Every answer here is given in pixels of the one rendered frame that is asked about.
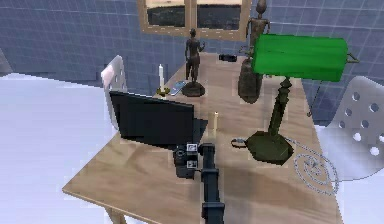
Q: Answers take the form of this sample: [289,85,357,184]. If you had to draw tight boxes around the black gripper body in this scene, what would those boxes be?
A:
[172,148,198,180]

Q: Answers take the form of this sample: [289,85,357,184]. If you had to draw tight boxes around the black laptop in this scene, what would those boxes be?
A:
[108,90,209,150]

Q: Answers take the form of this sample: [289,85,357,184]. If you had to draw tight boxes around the cream candle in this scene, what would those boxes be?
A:
[211,111,220,139]

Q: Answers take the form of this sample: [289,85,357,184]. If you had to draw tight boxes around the light wooden table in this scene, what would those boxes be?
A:
[61,51,345,224]

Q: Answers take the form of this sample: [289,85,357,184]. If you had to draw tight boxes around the silver mobile phone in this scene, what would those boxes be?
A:
[169,80,188,97]

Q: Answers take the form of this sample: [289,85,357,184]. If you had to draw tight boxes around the white candle in brass holder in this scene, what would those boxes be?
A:
[155,63,171,98]

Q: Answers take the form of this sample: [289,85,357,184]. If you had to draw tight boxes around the small dark human statue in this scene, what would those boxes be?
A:
[181,28,207,98]

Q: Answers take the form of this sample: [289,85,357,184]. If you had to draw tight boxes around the white perforated chair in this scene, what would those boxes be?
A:
[319,75,384,183]
[100,54,129,132]

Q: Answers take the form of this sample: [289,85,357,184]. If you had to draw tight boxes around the black remote control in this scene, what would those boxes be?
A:
[218,53,238,63]

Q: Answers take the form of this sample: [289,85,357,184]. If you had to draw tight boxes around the tall dark human statue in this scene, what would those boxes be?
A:
[237,0,272,105]

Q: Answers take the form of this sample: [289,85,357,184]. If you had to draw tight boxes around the wooden framed window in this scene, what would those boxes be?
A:
[136,0,253,42]

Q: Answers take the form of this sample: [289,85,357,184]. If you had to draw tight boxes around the green shade desk lamp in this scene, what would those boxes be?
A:
[245,33,361,167]

